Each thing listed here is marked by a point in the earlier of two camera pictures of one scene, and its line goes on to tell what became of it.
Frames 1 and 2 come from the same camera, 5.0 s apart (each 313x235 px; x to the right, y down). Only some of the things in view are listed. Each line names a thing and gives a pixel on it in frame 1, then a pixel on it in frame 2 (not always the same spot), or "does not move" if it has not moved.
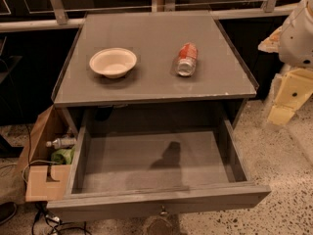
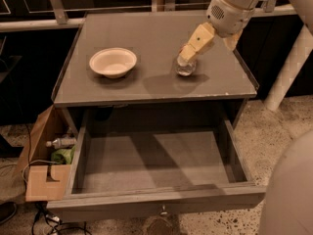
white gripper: (297, 39) to (228, 20)
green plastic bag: (63, 156) does not move
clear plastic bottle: (62, 143) does not move
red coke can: (187, 58) does not move
